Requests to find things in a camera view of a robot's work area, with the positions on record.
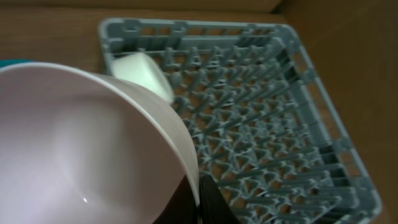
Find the white bowl with rice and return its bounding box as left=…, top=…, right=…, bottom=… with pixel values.
left=110, top=53, right=174, bottom=104

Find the grey dishwasher rack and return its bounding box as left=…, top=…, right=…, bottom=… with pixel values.
left=99, top=18, right=382, bottom=223

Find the teal serving tray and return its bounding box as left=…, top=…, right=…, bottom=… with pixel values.
left=0, top=59, right=32, bottom=68

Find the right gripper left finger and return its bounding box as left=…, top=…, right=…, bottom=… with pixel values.
left=153, top=176, right=198, bottom=224

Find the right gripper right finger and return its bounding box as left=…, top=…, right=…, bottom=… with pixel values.
left=199, top=172, right=240, bottom=224

